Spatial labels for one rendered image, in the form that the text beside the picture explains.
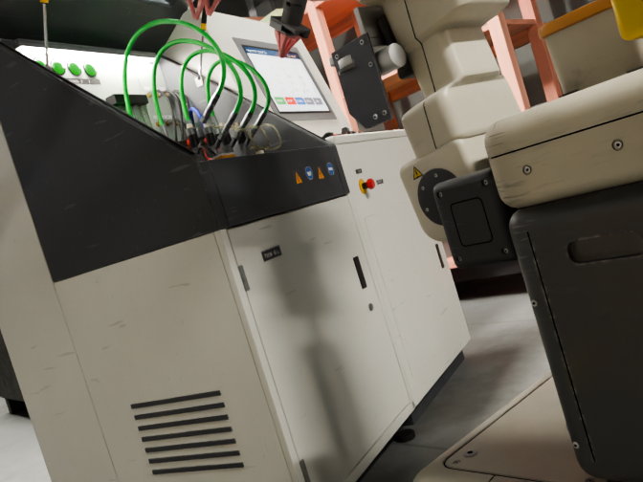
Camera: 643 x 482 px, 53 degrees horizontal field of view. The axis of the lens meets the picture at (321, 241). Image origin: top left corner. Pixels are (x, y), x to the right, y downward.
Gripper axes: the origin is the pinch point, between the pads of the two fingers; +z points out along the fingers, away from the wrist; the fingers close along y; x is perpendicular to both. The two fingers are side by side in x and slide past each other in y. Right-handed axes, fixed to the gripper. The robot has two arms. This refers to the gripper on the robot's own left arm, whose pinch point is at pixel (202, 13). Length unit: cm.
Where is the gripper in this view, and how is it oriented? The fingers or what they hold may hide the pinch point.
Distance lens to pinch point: 172.0
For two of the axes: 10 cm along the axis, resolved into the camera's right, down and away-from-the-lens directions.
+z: -2.0, 7.6, 6.1
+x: 8.2, 4.7, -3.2
